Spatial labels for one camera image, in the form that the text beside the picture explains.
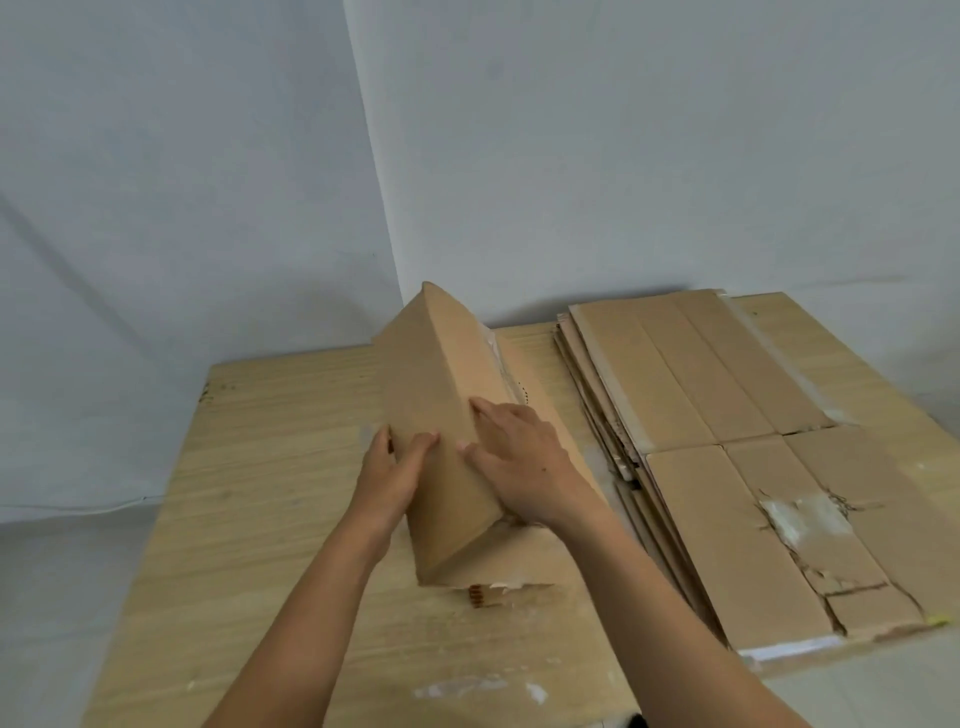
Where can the person's left hand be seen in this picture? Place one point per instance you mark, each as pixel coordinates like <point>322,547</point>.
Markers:
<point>390,487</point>

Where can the person's right hand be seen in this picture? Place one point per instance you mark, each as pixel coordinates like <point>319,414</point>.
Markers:
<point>532,465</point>

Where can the person's left forearm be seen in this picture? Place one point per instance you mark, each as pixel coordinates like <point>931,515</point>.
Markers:
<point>300,637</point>

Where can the person's right forearm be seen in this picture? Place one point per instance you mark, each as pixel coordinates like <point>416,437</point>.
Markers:
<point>675,637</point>

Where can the person's right black sock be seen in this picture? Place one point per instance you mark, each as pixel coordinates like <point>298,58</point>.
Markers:
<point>636,721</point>

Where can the light wooden table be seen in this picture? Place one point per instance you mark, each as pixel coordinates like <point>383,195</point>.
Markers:
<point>262,450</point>

